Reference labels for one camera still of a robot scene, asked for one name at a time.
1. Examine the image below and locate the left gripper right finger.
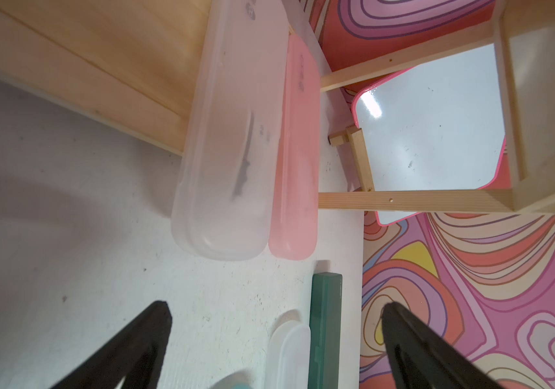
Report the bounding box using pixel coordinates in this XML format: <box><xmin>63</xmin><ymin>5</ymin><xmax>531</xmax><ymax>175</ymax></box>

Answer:
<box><xmin>381</xmin><ymin>302</ymin><xmax>500</xmax><ymax>388</ymax></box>

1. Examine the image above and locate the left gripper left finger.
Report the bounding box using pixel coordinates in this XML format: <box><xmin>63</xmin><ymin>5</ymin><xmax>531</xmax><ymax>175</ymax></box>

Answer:
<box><xmin>54</xmin><ymin>301</ymin><xmax>172</xmax><ymax>388</ymax></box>

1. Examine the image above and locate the dark green pencil case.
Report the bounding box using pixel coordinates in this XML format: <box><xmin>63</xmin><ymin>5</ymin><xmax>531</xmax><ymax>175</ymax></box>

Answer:
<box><xmin>308</xmin><ymin>272</ymin><xmax>343</xmax><ymax>388</ymax></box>

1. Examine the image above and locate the clear frosted pencil case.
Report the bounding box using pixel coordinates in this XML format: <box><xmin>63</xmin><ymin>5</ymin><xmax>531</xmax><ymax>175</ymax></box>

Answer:
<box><xmin>264</xmin><ymin>320</ymin><xmax>311</xmax><ymax>389</ymax></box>

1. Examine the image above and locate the pink pencil case right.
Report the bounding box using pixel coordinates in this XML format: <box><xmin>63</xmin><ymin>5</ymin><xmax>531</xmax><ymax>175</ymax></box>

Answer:
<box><xmin>269</xmin><ymin>34</ymin><xmax>320</xmax><ymax>261</ymax></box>

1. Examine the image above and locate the wooden two-tier shelf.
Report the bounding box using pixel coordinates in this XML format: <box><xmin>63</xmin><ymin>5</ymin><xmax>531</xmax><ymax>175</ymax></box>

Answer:
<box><xmin>0</xmin><ymin>1</ymin><xmax>555</xmax><ymax>213</ymax></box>

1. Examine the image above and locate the wooden whiteboard easel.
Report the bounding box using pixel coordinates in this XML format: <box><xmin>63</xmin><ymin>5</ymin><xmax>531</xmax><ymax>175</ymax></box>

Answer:
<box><xmin>328</xmin><ymin>126</ymin><xmax>376</xmax><ymax>192</ymax></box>

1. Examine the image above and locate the pink framed whiteboard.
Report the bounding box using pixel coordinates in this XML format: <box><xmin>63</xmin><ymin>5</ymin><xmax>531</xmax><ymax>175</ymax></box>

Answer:
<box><xmin>351</xmin><ymin>42</ymin><xmax>508</xmax><ymax>227</ymax></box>

